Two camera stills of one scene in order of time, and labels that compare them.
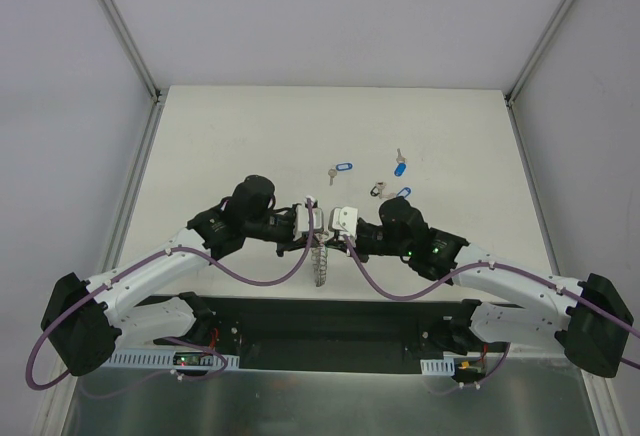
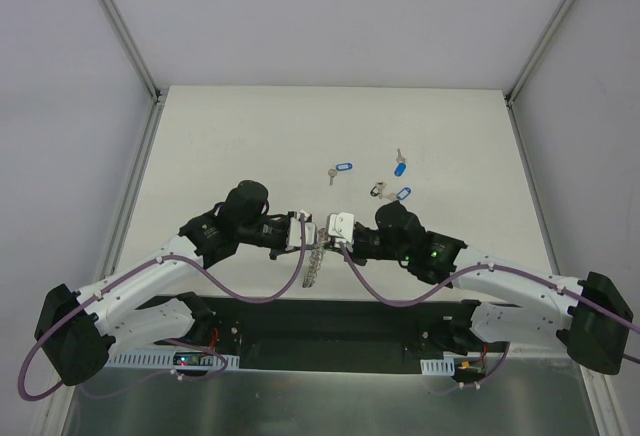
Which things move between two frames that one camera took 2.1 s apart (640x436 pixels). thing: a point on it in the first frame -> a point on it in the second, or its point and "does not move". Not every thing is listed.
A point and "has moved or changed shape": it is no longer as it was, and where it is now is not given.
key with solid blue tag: (401, 166) does not move
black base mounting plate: (313, 334) does not move
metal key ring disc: (319, 256) has moved or changed shape
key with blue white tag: (403, 192) does not move
